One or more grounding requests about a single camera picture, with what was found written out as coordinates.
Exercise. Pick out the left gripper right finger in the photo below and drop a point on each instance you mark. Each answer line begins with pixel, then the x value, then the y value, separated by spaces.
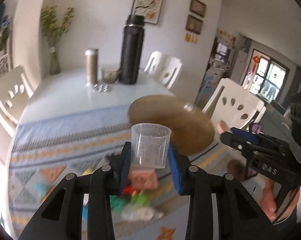
pixel 179 169

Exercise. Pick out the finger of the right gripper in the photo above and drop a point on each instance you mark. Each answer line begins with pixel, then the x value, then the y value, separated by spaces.
pixel 240 146
pixel 247 136

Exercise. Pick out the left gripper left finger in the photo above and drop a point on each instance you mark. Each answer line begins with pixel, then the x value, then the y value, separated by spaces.
pixel 120 165

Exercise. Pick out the clear plastic measuring cup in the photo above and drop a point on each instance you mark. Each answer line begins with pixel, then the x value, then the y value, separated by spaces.
pixel 149 145

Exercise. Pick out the person's right hand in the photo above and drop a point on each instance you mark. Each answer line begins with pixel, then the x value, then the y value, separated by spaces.
pixel 267 203

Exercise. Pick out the pink eraser block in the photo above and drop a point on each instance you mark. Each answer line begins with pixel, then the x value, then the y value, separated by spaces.
pixel 143 179

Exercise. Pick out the brown ribbed bowl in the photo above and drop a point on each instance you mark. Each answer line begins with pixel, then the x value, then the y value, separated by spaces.
pixel 192 130

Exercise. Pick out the white chair right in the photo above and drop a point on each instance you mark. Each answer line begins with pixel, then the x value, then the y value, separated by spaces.
pixel 235 105

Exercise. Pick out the white chair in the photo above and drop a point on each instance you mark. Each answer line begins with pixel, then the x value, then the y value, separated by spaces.
pixel 235 105
pixel 163 68
pixel 15 92

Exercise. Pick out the patterned blue table mat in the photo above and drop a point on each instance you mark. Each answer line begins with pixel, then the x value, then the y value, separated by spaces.
pixel 45 151

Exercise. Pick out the small grey glass bowl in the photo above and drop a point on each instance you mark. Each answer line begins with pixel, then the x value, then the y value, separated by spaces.
pixel 109 75

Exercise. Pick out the white chair far middle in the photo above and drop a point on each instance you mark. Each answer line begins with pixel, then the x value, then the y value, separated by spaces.
pixel 163 68

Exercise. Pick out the beige steel tumbler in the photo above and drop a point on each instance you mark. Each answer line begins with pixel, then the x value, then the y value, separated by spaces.
pixel 91 56

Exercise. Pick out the black thermos bottle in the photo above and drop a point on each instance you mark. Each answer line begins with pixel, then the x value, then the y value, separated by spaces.
pixel 132 45

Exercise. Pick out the lower small framed picture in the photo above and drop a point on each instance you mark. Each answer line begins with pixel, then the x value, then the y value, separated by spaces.
pixel 194 25

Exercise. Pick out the small framed picture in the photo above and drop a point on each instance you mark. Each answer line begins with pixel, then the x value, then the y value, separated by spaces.
pixel 198 8
pixel 194 25

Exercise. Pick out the white chair far left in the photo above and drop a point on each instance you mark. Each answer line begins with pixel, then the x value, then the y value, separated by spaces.
pixel 15 92

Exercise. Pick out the upper small framed picture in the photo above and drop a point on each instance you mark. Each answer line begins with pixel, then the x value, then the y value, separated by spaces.
pixel 198 8

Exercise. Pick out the green glass flower vase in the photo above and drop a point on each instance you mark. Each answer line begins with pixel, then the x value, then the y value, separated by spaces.
pixel 54 32

